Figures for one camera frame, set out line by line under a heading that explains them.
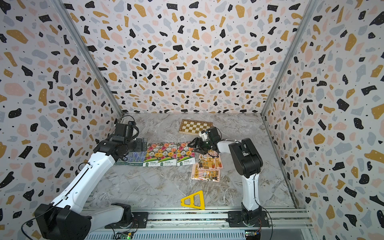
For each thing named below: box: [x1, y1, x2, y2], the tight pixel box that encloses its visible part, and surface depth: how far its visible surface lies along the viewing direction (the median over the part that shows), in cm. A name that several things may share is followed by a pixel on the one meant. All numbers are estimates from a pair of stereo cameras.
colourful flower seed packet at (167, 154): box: [158, 142, 177, 167], surface depth 99 cm
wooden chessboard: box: [179, 119, 214, 135], surface depth 112 cm
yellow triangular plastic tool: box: [180, 190, 205, 210], surface depth 81 cm
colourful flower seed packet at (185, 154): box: [176, 141, 196, 166], surface depth 99 cm
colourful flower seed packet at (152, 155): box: [142, 142, 161, 167], surface depth 98 cm
